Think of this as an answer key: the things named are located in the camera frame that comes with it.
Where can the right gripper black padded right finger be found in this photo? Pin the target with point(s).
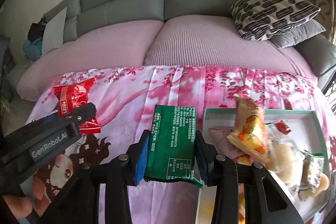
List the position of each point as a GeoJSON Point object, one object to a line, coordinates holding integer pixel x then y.
{"type": "Point", "coordinates": [265, 201]}

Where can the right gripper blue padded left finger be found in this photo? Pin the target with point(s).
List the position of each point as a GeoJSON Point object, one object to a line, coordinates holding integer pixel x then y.
{"type": "Point", "coordinates": [78, 200]}

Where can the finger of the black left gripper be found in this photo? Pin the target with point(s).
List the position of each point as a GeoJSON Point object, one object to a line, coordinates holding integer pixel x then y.
{"type": "Point", "coordinates": [82, 114]}

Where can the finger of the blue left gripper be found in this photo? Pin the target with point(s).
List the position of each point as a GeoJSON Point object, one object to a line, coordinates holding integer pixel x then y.
{"type": "Point", "coordinates": [52, 116]}

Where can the red foil snack packet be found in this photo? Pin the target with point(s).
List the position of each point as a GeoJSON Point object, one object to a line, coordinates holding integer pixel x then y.
{"type": "Point", "coordinates": [74, 96]}

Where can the cream bun clear wrapper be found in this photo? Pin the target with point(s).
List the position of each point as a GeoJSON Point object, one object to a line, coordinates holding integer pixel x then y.
{"type": "Point", "coordinates": [285, 158]}

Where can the orange jelly cup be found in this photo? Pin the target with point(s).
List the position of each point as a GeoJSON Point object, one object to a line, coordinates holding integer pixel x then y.
{"type": "Point", "coordinates": [323, 185]}

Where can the pale orange snack bag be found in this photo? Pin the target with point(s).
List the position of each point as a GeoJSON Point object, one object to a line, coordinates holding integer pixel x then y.
{"type": "Point", "coordinates": [249, 133]}

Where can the dark green snack packet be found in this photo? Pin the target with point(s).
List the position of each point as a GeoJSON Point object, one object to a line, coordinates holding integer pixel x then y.
{"type": "Point", "coordinates": [171, 156]}

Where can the yellow snack bag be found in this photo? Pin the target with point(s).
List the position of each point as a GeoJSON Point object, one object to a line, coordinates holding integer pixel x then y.
{"type": "Point", "coordinates": [206, 213]}

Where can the round cookie clear packet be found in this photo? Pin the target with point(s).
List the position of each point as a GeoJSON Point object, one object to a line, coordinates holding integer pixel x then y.
{"type": "Point", "coordinates": [313, 165]}

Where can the pink orange snack bag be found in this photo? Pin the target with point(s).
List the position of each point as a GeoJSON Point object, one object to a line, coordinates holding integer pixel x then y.
{"type": "Point", "coordinates": [219, 135]}

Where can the person's left hand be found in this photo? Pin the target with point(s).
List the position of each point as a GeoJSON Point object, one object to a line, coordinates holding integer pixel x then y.
{"type": "Point", "coordinates": [22, 207]}

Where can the pink cartoon print blanket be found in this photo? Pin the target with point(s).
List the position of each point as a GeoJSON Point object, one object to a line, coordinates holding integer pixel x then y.
{"type": "Point", "coordinates": [125, 99]}

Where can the white green-edged box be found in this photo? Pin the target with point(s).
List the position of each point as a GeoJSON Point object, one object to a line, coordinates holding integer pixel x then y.
{"type": "Point", "coordinates": [307, 135]}

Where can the teal cloth bundle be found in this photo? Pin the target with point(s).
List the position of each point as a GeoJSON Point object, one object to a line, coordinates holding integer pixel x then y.
{"type": "Point", "coordinates": [33, 50]}

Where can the light grey cushion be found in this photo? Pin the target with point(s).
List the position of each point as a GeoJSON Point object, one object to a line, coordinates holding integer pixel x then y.
{"type": "Point", "coordinates": [53, 34]}

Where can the pink sofa seat cover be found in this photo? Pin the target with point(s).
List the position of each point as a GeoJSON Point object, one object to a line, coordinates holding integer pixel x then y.
{"type": "Point", "coordinates": [185, 40]}

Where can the grey pillow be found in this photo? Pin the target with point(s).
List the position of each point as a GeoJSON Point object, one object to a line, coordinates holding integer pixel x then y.
{"type": "Point", "coordinates": [298, 34]}

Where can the black white patterned pillow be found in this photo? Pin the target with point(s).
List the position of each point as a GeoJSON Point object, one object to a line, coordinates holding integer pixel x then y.
{"type": "Point", "coordinates": [258, 20]}

